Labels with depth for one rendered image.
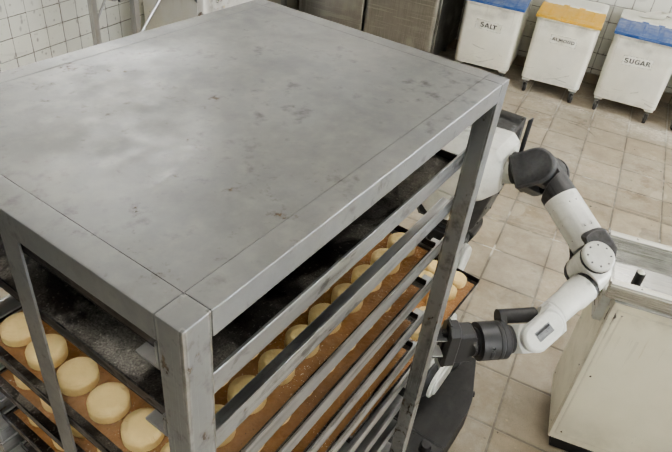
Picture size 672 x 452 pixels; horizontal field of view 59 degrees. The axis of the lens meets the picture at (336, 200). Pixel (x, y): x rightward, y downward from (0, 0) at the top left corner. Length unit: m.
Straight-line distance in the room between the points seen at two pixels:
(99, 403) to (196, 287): 0.36
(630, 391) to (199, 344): 2.12
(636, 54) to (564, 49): 0.56
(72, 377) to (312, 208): 0.42
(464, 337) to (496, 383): 1.56
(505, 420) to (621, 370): 0.62
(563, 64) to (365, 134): 5.03
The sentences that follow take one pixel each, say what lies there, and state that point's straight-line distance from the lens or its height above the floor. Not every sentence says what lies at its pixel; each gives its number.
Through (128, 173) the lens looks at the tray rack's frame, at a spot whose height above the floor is 1.82.
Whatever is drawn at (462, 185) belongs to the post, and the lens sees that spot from 0.98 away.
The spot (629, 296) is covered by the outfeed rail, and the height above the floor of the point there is 0.87.
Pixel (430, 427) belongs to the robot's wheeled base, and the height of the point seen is 0.17.
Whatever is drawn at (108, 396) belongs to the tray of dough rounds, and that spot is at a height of 1.51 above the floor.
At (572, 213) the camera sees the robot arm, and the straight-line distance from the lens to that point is 1.58.
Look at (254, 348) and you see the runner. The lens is 0.62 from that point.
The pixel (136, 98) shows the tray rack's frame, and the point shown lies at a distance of 0.76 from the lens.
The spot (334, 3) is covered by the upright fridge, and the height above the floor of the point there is 0.46.
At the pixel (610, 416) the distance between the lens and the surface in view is 2.58.
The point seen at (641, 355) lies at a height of 0.65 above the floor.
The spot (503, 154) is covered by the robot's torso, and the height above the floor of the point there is 1.39.
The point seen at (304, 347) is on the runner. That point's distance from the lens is 0.72.
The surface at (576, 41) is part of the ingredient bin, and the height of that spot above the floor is 0.56.
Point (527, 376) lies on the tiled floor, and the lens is 2.99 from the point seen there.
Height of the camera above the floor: 2.15
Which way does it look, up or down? 35 degrees down
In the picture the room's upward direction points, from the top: 7 degrees clockwise
